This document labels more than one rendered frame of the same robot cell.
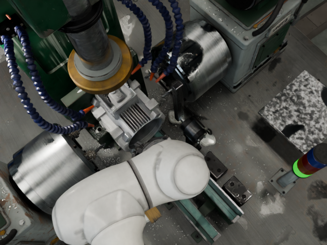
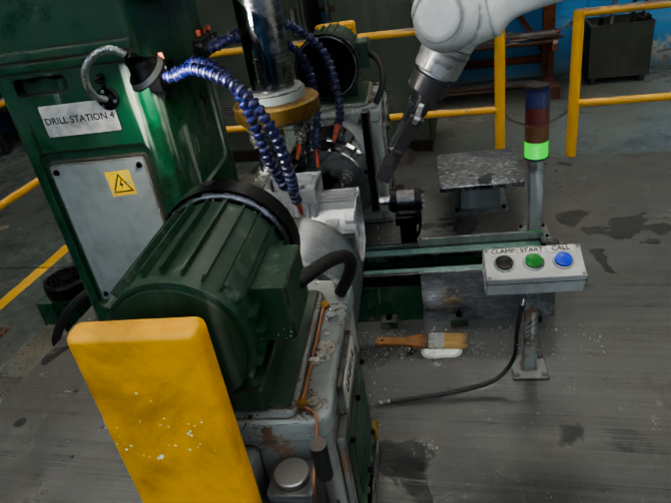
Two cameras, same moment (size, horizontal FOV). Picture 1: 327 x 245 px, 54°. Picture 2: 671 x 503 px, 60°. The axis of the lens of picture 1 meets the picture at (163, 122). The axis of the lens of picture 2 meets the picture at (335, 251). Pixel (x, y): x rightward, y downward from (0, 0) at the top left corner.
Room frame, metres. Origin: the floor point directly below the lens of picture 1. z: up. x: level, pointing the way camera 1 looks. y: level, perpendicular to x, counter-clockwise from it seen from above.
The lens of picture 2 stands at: (-0.36, 0.99, 1.64)
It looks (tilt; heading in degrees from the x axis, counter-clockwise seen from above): 30 degrees down; 312
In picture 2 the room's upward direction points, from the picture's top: 9 degrees counter-clockwise
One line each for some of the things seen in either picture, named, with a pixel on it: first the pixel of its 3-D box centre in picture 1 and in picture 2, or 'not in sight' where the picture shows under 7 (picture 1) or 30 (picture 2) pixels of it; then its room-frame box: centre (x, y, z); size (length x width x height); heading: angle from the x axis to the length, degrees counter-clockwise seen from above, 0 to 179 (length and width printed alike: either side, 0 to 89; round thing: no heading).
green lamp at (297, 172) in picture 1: (304, 166); (536, 148); (0.16, -0.41, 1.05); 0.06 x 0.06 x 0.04
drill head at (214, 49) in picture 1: (195, 57); (333, 167); (0.64, -0.16, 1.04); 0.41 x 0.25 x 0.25; 121
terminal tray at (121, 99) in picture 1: (116, 96); (294, 196); (0.51, 0.14, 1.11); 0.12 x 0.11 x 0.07; 31
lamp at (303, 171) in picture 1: (309, 163); (536, 131); (0.16, -0.41, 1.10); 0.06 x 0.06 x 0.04
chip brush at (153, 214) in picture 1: (141, 199); (422, 340); (0.20, 0.14, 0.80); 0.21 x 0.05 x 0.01; 28
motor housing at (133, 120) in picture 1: (128, 114); (318, 231); (0.47, 0.12, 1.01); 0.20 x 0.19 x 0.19; 31
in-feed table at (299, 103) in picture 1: (300, 116); (477, 184); (0.39, -0.54, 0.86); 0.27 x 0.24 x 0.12; 121
